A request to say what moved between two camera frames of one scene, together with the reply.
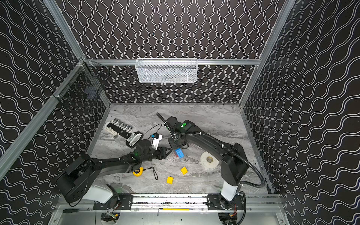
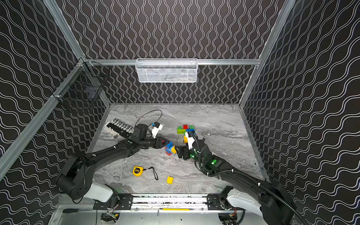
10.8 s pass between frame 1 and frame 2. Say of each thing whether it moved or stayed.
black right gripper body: moved
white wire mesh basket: stayed
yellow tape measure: stayed
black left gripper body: moved
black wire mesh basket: stayed
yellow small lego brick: moved
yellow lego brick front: stayed
